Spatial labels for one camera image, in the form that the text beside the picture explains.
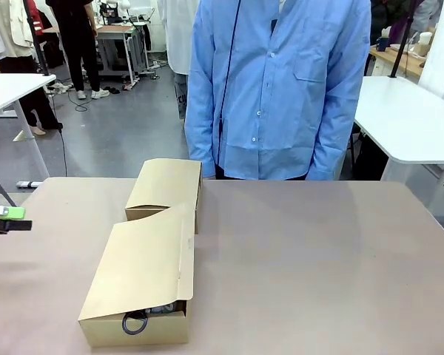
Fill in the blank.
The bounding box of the white table rounded corner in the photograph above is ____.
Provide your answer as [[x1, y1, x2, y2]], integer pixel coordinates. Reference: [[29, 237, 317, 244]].
[[332, 75, 444, 219]]

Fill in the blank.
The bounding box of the person in beige jacket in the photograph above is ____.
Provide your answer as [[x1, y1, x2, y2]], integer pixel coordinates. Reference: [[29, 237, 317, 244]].
[[0, 0, 64, 136]]

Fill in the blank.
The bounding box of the person in blue shirt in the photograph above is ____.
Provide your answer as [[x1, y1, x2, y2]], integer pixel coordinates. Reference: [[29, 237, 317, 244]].
[[184, 0, 373, 182]]

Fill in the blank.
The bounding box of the dark cord on shirt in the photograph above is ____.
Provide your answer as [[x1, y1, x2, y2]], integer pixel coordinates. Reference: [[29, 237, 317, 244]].
[[216, 0, 243, 166]]

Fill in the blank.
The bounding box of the person's left forearm blue sleeve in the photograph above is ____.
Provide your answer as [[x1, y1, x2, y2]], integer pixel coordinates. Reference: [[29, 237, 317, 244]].
[[309, 103, 356, 181]]

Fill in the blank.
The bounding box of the black hanging cable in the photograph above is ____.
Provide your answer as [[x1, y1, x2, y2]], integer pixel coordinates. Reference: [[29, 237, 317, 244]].
[[51, 84, 69, 178]]

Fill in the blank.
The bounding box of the person in black clothes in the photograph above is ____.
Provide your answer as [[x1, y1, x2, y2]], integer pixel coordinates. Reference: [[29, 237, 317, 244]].
[[44, 0, 111, 101]]

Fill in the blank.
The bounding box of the brown cardboard box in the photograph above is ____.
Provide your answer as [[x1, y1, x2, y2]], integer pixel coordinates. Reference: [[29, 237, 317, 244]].
[[77, 202, 198, 348], [124, 158, 204, 236]]

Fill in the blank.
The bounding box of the white cylinder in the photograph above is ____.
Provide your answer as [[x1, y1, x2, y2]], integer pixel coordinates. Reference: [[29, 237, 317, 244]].
[[418, 31, 434, 56]]

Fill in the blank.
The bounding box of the white table square corner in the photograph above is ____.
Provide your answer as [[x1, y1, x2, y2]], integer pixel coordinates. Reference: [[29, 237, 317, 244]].
[[0, 72, 57, 178]]

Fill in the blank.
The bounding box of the wooden bench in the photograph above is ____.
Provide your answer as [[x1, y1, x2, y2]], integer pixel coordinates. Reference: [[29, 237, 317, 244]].
[[369, 42, 436, 78]]

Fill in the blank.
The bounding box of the grey metal workbench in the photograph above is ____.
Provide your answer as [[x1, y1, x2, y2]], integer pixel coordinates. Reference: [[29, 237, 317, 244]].
[[90, 7, 160, 92]]

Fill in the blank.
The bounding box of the black stand pole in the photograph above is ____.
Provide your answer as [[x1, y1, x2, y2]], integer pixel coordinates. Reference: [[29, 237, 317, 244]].
[[389, 0, 419, 78]]

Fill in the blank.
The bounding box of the person's right forearm blue sleeve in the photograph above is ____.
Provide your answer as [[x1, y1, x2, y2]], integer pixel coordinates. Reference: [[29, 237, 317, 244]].
[[184, 110, 218, 173]]

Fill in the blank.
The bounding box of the light grey pencil case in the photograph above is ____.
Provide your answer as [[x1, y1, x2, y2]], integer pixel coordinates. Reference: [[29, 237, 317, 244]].
[[121, 301, 188, 337]]

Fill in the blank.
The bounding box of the black tripod pole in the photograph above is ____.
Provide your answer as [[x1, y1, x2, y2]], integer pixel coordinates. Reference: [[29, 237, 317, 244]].
[[21, 0, 56, 81]]

